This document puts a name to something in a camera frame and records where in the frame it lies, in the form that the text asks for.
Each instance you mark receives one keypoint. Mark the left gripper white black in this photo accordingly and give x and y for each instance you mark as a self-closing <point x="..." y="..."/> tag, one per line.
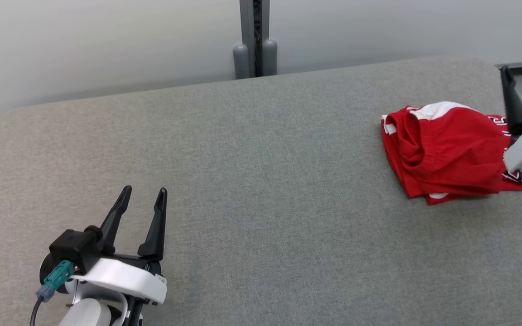
<point x="125" y="276"/>

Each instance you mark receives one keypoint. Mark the red jersey with white sleeves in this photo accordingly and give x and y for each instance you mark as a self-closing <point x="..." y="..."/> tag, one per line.
<point x="517" y="179"/>

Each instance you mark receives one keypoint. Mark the red shorts with white stripe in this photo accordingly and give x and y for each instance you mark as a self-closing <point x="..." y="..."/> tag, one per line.
<point x="451" y="149"/>

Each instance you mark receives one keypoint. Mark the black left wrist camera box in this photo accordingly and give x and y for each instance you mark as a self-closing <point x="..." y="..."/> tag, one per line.
<point x="75" y="249"/>

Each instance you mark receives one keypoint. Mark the grey cylindrical post foot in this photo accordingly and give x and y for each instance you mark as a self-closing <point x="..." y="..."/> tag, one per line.
<point x="269" y="56"/>
<point x="241" y="61"/>

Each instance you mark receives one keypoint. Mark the grey metal post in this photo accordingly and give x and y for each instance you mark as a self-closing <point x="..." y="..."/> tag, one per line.
<point x="247" y="27"/>

